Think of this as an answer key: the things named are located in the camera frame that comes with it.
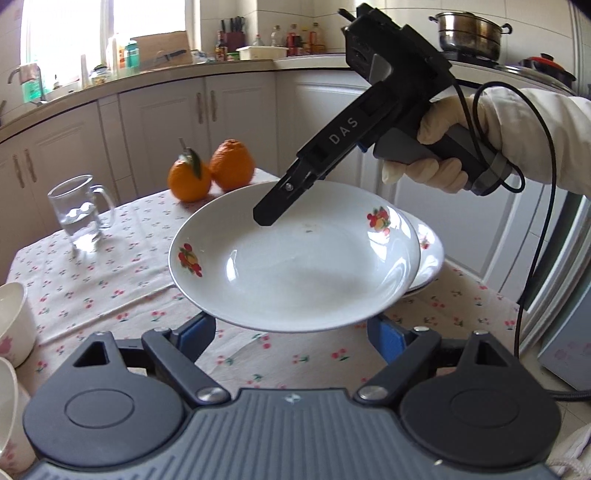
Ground person's white jacket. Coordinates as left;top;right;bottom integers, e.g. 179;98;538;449
549;424;591;480

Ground brown cardboard sheet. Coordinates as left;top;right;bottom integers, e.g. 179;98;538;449
130;31;193;70

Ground orange with leaf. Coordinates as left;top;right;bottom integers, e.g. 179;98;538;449
167;138;213;203

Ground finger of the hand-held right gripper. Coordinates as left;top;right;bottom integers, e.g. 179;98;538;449
253;157;324;227

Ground cherry print tablecloth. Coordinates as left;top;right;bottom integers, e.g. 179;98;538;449
4;168;537;417

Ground glass mug with water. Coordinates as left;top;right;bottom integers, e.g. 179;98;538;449
47;174;116;253

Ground pale blue printed stool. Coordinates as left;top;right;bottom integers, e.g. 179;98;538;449
537;295;591;394

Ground white plastic container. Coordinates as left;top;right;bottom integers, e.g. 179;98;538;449
236;45;290;61

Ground bumpy orange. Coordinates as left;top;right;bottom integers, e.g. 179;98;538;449
209;138;256;193

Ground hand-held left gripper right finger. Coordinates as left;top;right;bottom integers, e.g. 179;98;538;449
355;313;505;408

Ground kitchen faucet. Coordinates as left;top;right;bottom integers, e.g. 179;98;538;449
6;64;45;105

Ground person's right forearm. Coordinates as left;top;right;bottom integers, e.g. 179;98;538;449
480;86;591;200

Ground black pan with red lid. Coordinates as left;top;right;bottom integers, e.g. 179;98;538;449
516;54;578;91

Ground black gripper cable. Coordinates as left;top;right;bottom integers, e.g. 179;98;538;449
455;78;591;400

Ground knife block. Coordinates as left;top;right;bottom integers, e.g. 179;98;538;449
220;16;246;47

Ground stainless steel pot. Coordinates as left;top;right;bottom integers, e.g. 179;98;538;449
429;11;513;53

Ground white kitchen cabinets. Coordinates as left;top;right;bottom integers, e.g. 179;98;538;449
0;69;568;296

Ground kitchen window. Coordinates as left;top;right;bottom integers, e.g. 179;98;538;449
20;0;188;89

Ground white floral plate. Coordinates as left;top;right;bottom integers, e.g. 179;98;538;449
401;209;445;297
167;180;422;333

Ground kitchen countertop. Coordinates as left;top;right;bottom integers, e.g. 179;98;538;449
0;53;509;139

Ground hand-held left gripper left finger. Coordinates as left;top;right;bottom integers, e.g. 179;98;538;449
71;313;232;409

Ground person's right hand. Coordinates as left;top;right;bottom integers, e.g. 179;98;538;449
382;95;492;195

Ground white pink-flowered bowl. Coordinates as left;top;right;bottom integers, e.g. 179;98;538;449
0;281;38;370
0;357;37;474

